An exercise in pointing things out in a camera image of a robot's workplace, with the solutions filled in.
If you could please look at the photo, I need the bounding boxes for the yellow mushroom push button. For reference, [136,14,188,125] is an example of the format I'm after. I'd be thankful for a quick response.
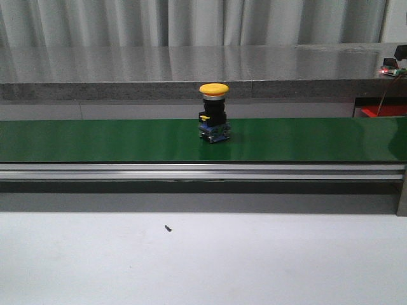
[198,83,231,144]

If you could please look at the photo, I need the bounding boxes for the grey stone counter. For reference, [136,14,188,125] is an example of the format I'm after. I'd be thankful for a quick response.
[1,43,406,100]

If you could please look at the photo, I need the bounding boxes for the green conveyor belt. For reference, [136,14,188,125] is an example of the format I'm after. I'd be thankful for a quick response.
[1,118,406,163]

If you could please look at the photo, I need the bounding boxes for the red plastic tray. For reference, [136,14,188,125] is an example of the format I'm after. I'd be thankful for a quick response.
[361,105,407,118]

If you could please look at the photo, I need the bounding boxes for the small green circuit board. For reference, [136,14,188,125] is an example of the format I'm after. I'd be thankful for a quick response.
[380,66,406,78]

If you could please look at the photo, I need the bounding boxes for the small black sensor module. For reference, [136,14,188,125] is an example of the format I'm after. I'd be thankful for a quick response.
[383,58,399,69]

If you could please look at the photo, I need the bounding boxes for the white curtain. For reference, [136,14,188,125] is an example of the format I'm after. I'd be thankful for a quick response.
[1,1,387,47]

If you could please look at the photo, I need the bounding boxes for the aluminium conveyor frame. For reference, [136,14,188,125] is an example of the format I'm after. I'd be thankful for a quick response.
[1,162,406,216]

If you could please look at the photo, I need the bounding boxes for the red black wire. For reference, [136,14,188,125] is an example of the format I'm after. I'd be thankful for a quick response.
[376,74,403,118]

